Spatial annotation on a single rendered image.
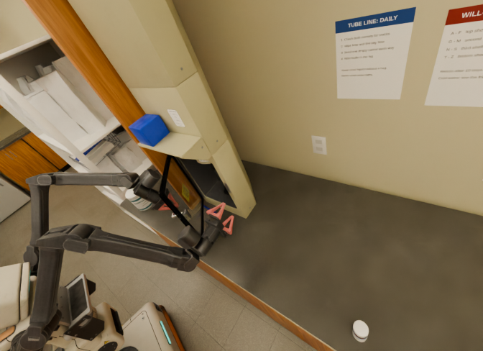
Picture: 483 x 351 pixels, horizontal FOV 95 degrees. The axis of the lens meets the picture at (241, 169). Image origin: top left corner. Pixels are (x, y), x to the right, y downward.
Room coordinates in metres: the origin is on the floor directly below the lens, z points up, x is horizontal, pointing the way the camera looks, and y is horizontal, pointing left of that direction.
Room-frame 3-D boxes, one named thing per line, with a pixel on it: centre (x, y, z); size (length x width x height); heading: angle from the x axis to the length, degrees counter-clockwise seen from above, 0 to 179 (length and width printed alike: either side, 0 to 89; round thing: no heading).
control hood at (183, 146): (0.84, 0.23, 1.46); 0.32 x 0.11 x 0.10; 39
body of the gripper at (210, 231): (0.55, 0.21, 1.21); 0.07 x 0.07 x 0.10; 40
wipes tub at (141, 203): (1.23, 0.71, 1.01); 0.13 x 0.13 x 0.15
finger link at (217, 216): (0.59, 0.16, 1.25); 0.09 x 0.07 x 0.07; 130
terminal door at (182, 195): (0.84, 0.31, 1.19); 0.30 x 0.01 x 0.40; 171
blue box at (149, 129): (0.91, 0.28, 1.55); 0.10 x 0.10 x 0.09; 39
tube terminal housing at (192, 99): (0.96, 0.09, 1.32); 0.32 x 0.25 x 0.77; 39
